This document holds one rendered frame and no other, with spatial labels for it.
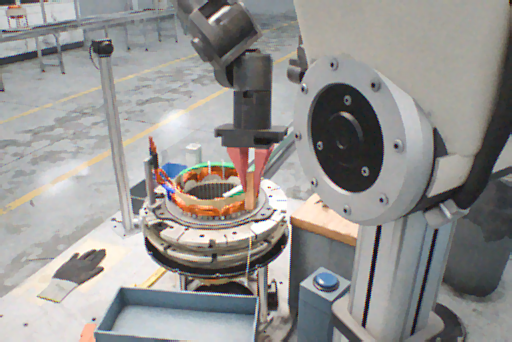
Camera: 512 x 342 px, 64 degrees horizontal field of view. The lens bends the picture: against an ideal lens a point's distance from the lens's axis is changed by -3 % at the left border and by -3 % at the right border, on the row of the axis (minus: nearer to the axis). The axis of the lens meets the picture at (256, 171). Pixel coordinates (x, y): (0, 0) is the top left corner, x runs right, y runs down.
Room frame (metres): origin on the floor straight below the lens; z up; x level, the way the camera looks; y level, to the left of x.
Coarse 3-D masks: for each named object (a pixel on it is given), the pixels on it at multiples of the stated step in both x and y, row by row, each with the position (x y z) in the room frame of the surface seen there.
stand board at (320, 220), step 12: (312, 204) 0.86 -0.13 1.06; (300, 216) 0.81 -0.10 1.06; (312, 216) 0.81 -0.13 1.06; (324, 216) 0.81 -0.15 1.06; (336, 216) 0.81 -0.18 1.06; (312, 228) 0.78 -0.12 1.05; (324, 228) 0.77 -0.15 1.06; (336, 228) 0.76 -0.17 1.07; (348, 228) 0.76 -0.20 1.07; (348, 240) 0.73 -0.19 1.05
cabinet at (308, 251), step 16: (304, 240) 0.80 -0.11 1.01; (320, 240) 0.77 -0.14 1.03; (336, 240) 0.75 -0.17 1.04; (304, 256) 0.79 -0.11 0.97; (320, 256) 0.77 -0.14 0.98; (336, 256) 0.75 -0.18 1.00; (352, 256) 0.73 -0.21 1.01; (304, 272) 0.79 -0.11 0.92; (336, 272) 0.75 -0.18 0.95; (352, 272) 0.73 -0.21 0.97; (288, 304) 0.81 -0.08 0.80
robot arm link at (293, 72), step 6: (300, 48) 1.00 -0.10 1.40; (300, 54) 1.00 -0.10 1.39; (294, 60) 1.08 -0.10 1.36; (300, 60) 1.01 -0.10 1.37; (306, 60) 0.99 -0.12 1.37; (288, 66) 1.10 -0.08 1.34; (294, 66) 1.08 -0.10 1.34; (300, 66) 1.02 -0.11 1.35; (306, 66) 1.00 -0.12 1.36; (288, 72) 1.09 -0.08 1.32; (294, 72) 1.07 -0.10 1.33; (300, 72) 1.05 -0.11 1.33; (288, 78) 1.10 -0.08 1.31; (294, 78) 1.07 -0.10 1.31; (300, 78) 1.05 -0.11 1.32
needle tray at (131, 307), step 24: (120, 288) 0.57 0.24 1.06; (144, 288) 0.57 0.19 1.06; (120, 312) 0.55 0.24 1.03; (144, 312) 0.55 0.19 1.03; (168, 312) 0.55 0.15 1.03; (192, 312) 0.55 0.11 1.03; (216, 312) 0.56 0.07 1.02; (240, 312) 0.55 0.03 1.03; (96, 336) 0.47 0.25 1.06; (120, 336) 0.47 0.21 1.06; (144, 336) 0.46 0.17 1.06; (168, 336) 0.50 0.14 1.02; (192, 336) 0.50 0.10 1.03; (216, 336) 0.50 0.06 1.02; (240, 336) 0.50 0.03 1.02
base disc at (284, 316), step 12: (168, 276) 0.92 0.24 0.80; (276, 276) 0.92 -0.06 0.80; (156, 288) 0.87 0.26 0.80; (168, 288) 0.87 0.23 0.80; (192, 288) 0.87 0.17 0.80; (252, 288) 0.87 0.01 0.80; (288, 288) 0.87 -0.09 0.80; (276, 312) 0.79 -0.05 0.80; (288, 312) 0.79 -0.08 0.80; (276, 324) 0.75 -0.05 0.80; (288, 324) 0.75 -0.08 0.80; (264, 336) 0.71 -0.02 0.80; (276, 336) 0.71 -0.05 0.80
